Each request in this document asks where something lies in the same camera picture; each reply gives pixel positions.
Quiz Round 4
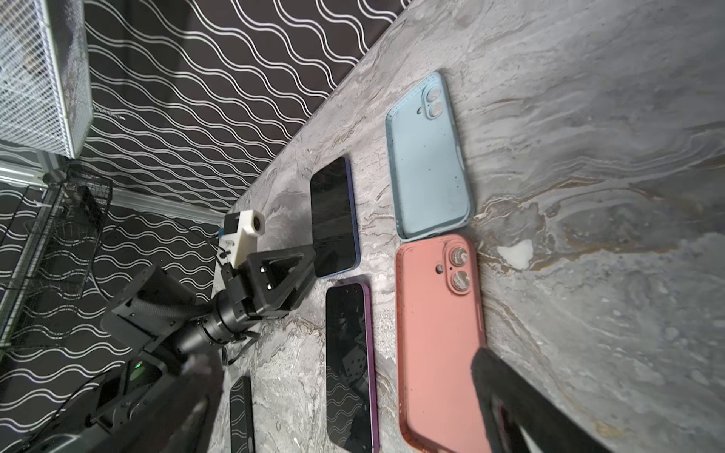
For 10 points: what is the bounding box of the black wire basket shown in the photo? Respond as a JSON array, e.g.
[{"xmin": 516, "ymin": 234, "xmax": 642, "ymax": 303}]
[{"xmin": 1, "ymin": 165, "xmax": 113, "ymax": 352}]

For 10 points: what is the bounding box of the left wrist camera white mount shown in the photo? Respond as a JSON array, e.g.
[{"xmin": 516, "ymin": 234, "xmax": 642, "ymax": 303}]
[{"xmin": 218, "ymin": 210, "xmax": 265, "ymax": 268}]

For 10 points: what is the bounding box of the light blue phone case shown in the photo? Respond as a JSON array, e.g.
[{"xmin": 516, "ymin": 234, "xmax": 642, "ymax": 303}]
[{"xmin": 384, "ymin": 72, "xmax": 474, "ymax": 242}]

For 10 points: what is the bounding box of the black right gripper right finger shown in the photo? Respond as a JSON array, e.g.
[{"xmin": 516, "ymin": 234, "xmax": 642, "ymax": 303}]
[{"xmin": 471, "ymin": 347, "xmax": 609, "ymax": 452}]

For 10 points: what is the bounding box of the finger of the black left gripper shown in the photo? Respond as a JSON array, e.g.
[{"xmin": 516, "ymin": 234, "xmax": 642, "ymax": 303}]
[{"xmin": 243, "ymin": 245, "xmax": 316, "ymax": 319}]

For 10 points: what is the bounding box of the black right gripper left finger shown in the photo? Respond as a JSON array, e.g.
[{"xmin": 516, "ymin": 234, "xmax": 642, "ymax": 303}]
[{"xmin": 101, "ymin": 352, "xmax": 224, "ymax": 452}]

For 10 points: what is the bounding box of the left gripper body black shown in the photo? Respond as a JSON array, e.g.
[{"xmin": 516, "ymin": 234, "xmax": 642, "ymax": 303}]
[{"xmin": 192, "ymin": 262, "xmax": 266, "ymax": 348}]

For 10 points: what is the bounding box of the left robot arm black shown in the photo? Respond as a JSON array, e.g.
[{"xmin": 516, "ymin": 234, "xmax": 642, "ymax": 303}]
[{"xmin": 19, "ymin": 245, "xmax": 315, "ymax": 452}]

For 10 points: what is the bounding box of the phone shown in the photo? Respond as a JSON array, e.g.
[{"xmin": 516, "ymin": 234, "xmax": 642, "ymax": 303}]
[{"xmin": 325, "ymin": 279, "xmax": 379, "ymax": 453}]

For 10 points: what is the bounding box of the black smartphone green case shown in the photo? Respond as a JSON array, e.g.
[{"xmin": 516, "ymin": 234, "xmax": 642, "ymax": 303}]
[{"xmin": 310, "ymin": 156, "xmax": 361, "ymax": 279}]

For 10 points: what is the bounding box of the white wire mesh basket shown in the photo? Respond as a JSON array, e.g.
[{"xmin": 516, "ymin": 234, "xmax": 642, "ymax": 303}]
[{"xmin": 1, "ymin": 0, "xmax": 94, "ymax": 160}]

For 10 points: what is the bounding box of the pink phone case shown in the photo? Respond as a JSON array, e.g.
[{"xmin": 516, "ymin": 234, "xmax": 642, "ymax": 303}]
[{"xmin": 396, "ymin": 234, "xmax": 491, "ymax": 452}]

